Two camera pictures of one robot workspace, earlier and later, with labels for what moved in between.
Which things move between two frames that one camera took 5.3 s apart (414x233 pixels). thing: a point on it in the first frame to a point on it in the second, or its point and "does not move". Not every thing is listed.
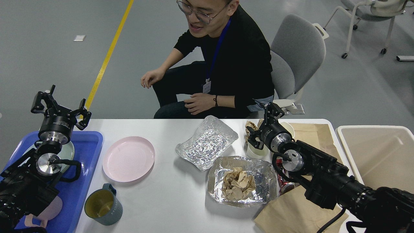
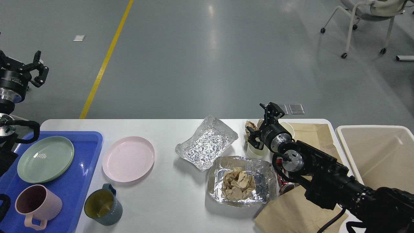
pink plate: [128, 159] does not move
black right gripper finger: [254, 135] does not move
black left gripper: [58, 121] to [14, 84]
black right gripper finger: [272, 112] does not move
